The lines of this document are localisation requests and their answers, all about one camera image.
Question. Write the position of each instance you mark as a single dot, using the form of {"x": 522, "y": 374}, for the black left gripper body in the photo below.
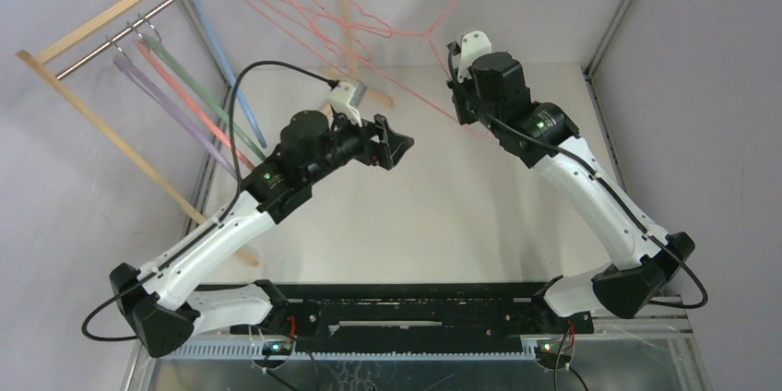
{"x": 349, "y": 142}

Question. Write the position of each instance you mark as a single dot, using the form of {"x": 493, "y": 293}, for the wooden clothes rack frame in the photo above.
{"x": 69, "y": 198}

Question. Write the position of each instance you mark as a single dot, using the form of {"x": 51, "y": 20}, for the aluminium frame post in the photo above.
{"x": 189, "y": 15}
{"x": 606, "y": 39}

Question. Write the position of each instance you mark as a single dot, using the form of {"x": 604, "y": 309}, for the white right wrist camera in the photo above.
{"x": 471, "y": 46}

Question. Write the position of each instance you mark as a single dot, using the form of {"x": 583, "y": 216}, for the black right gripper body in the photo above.
{"x": 460, "y": 103}

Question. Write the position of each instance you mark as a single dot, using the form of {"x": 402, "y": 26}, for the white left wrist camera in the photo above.
{"x": 345, "y": 99}

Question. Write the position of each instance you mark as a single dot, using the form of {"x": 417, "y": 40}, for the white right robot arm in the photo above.
{"x": 644, "y": 256}

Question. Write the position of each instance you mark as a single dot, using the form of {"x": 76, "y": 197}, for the pink curved plastic hanger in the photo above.
{"x": 197, "y": 107}

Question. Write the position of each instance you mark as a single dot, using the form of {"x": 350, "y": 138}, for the right aluminium frame post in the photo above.
{"x": 606, "y": 39}

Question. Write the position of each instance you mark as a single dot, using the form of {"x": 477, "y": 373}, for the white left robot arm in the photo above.
{"x": 162, "y": 302}

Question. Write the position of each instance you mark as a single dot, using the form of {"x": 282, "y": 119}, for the green plastic hanger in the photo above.
{"x": 177, "y": 76}

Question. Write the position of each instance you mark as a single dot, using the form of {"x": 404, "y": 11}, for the blue plastic hanger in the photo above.
{"x": 241, "y": 99}

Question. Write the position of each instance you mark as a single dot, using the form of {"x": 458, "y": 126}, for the purple plastic hanger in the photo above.
{"x": 195, "y": 128}

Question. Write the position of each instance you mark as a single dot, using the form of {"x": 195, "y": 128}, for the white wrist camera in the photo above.
{"x": 471, "y": 46}
{"x": 345, "y": 99}

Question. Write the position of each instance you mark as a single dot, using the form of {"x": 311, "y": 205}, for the left aluminium frame post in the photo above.
{"x": 189, "y": 15}

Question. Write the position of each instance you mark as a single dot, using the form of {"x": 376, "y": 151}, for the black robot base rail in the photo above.
{"x": 412, "y": 320}

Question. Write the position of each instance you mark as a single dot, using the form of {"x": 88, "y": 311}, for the metal rack hanging rod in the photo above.
{"x": 98, "y": 23}

